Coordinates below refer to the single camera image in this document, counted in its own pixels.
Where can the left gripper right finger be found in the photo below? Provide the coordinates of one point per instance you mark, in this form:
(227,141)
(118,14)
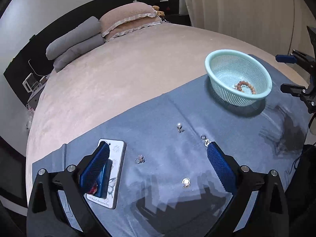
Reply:
(269,215)

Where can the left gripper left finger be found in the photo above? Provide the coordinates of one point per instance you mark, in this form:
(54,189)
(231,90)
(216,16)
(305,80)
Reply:
(46,215)

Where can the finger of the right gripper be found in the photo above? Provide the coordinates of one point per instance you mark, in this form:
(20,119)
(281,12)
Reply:
(286,59)
(293,88)

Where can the cream curtain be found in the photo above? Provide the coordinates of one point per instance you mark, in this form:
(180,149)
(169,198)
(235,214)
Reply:
(275,26)

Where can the mint green plastic basket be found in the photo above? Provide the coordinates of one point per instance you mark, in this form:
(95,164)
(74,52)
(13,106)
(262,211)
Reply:
(237,78)

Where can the blue phone grip stand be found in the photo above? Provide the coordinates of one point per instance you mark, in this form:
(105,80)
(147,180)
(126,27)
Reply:
(100,187)

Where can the white phone with case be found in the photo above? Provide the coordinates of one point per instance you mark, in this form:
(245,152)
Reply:
(117,153)

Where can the blue grey cloth mat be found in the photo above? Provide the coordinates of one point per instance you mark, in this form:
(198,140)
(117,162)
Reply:
(267,135)

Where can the silver clasp charm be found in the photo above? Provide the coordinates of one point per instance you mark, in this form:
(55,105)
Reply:
(206,140)

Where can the small silver earring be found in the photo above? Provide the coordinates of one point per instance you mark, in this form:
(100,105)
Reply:
(140,159)

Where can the pearl silver earring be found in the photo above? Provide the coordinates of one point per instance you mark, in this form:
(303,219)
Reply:
(180,128)

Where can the brown teddy bear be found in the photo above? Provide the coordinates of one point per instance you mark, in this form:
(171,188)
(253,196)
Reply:
(159,13)

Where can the beige bed blanket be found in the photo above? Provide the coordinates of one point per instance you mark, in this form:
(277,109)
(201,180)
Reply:
(121,74)

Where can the lower pink frilled pillow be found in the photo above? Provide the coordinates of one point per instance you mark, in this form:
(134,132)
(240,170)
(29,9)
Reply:
(132,26)

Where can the pink frilled pillow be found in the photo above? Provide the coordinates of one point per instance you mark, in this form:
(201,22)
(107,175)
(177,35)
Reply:
(124,14)
(132,26)

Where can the grey folded duvet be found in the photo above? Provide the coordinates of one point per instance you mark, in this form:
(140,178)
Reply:
(84,38)

